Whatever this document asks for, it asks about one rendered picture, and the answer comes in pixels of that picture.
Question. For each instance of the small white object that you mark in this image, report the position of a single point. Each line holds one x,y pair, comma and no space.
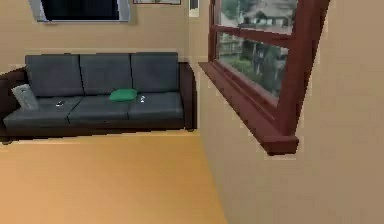
142,99

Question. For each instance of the green cushion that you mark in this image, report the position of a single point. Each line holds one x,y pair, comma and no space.
123,95

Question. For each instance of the red-brown framed window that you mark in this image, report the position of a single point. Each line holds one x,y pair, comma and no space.
266,66

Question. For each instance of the dark grey sofa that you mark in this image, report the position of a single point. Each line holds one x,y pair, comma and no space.
103,73

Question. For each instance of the small black remote control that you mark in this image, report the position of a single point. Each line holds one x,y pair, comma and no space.
59,103

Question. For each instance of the framed wall picture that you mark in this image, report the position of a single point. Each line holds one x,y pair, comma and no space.
156,1

